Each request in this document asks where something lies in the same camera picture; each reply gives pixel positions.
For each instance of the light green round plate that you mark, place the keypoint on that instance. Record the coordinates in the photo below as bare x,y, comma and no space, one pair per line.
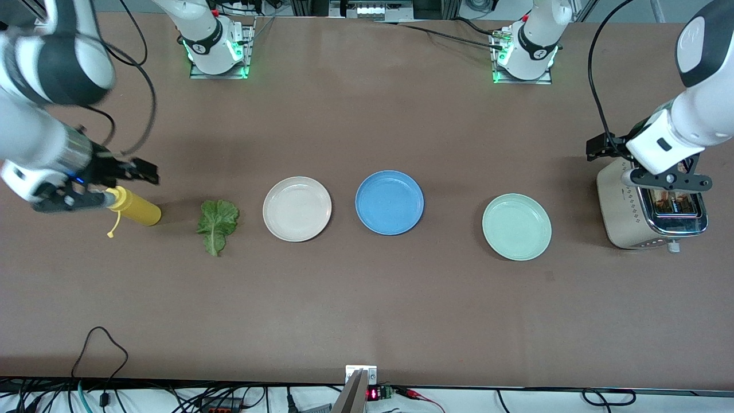
516,227

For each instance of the beige chrome toaster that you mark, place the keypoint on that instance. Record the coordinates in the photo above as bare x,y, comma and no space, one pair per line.
622,206

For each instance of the red LED display module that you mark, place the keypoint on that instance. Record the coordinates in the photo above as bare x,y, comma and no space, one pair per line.
375,394

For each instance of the beige round plate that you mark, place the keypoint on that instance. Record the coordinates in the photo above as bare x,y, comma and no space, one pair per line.
297,209

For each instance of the green lettuce leaf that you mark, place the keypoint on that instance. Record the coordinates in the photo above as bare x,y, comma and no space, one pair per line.
218,221

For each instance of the yellow squeeze bottle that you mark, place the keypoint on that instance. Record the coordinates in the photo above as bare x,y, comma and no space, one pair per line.
140,211

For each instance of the blue round plate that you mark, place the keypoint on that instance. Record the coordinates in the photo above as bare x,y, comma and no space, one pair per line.
389,202

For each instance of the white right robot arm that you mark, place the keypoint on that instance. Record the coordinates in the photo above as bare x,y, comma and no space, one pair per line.
46,63

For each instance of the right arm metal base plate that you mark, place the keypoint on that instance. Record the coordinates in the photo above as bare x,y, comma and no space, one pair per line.
245,51

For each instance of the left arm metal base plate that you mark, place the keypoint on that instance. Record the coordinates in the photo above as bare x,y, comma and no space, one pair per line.
498,71

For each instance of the aluminium camera post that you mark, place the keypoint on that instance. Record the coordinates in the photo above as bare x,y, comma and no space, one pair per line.
352,396

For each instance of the labelled control box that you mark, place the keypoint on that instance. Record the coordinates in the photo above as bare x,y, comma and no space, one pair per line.
373,10

